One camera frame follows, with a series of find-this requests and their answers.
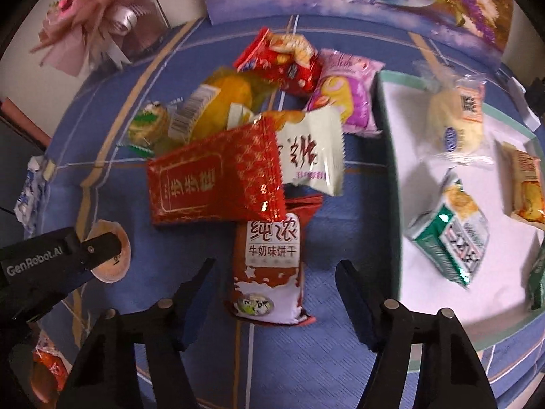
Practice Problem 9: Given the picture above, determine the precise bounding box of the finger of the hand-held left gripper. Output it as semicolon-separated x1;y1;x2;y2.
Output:
77;234;134;275

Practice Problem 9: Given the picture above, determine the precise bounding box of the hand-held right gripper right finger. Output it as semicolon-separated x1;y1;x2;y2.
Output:
335;260;499;409

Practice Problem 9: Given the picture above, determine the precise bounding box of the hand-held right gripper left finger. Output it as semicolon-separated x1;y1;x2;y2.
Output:
55;258;216;409

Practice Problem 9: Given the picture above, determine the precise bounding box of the round tan bun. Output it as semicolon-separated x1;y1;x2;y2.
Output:
85;219;132;284

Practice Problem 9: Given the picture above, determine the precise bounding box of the white box with teal rim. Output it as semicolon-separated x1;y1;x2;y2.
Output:
372;68;545;350

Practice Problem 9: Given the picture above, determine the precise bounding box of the dark red milk biscuit packet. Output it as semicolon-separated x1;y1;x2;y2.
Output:
225;196;324;327

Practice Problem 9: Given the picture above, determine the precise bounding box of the green white snack packet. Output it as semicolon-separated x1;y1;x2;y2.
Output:
404;168;490;288

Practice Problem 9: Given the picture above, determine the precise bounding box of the red gold-patterned packet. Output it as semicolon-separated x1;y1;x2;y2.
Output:
147;117;288;226

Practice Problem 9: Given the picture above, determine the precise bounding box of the white packet with black calligraphy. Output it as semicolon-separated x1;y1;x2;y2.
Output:
255;104;345;197

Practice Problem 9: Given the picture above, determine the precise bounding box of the orange yellow snack packet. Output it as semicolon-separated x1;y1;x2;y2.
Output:
168;68;282;156

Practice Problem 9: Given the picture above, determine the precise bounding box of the white bun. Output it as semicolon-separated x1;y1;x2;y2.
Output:
413;62;497;167

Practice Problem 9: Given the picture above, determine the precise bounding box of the pink snack packet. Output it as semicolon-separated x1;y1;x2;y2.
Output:
302;49;384;137

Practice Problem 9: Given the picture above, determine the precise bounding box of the crumpled white blue wrapper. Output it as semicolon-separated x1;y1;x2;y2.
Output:
15;155;56;239

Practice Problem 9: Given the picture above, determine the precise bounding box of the small green cookie packet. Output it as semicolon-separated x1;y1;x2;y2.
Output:
119;100;184;158

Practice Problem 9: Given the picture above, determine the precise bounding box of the pink wrapped flower bouquet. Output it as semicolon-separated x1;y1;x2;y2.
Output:
30;0;182;77

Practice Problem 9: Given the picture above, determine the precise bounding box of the red cookie packet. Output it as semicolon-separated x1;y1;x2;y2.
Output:
232;28;322;96

